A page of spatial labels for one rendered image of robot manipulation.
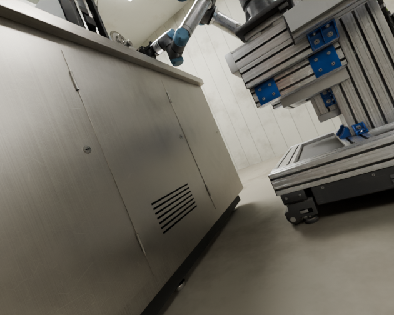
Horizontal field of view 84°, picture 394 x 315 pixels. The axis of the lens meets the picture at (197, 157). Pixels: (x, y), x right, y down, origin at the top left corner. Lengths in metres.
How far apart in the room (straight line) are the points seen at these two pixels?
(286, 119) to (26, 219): 3.38
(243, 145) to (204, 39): 1.89
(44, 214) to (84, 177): 0.12
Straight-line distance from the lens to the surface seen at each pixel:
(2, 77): 0.62
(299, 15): 0.91
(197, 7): 1.43
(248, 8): 1.11
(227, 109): 3.79
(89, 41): 0.84
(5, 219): 0.50
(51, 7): 1.47
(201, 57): 4.10
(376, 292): 0.63
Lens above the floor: 0.38
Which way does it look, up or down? 1 degrees up
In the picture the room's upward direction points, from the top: 23 degrees counter-clockwise
